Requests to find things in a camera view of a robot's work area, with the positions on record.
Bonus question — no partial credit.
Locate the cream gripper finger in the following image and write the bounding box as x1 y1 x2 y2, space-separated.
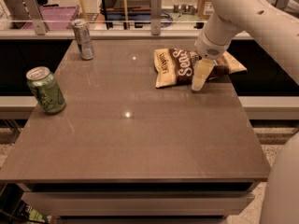
192 58 215 91

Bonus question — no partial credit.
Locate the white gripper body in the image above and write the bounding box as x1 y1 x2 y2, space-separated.
194 30 230 60

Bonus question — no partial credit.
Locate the brown chip bag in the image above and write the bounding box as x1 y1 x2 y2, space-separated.
154 49 247 88

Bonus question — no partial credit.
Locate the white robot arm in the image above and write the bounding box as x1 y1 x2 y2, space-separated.
192 0 299 224

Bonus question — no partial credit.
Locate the silver slim can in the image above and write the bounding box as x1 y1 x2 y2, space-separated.
71 19 94 60

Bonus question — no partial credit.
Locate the green soda can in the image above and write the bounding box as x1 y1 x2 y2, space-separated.
26 66 66 114

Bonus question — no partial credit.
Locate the cardboard box with label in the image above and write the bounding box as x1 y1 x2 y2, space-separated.
197 0 214 20

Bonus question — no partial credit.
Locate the purple plastic crate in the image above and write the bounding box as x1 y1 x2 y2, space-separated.
34 6 79 30

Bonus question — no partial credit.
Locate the grey table drawer unit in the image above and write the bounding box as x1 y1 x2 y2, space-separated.
20 184 254 218

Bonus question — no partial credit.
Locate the green package under table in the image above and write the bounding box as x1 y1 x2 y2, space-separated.
16 201 51 224

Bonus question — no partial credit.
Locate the middle metal railing bracket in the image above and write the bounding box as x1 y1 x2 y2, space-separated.
150 0 162 35

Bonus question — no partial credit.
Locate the left metal railing bracket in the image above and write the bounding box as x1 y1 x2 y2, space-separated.
23 0 48 35

